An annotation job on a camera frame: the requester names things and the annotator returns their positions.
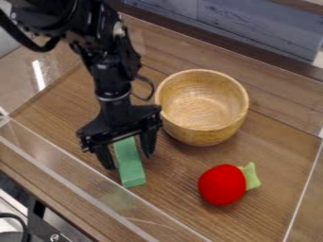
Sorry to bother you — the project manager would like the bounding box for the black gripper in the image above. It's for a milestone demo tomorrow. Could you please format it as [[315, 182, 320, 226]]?
[[78, 97, 163, 170]]

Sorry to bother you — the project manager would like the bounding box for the green rectangular block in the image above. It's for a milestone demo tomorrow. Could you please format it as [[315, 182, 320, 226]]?
[[114, 137, 147, 188]]

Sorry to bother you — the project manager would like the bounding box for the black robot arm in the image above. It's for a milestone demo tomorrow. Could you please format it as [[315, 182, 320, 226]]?
[[0, 0, 163, 169]]

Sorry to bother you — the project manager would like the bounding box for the brown wooden bowl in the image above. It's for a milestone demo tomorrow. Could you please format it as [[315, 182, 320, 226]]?
[[155, 69, 250, 147]]

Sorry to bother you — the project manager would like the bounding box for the red plush tomato toy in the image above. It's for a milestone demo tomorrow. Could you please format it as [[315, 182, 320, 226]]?
[[198, 162, 262, 206]]

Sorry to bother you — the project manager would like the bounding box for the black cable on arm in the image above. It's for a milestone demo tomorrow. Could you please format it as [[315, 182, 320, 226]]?
[[130, 74, 156, 102]]

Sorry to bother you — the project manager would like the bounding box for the clear acrylic tray wall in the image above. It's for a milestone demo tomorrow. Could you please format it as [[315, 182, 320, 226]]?
[[0, 111, 211, 242]]

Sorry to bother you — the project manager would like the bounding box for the black table frame bracket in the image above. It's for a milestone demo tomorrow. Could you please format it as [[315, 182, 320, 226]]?
[[27, 199, 72, 242]]

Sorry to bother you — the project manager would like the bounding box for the black cable under table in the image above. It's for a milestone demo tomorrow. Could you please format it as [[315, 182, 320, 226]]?
[[0, 212, 33, 242]]

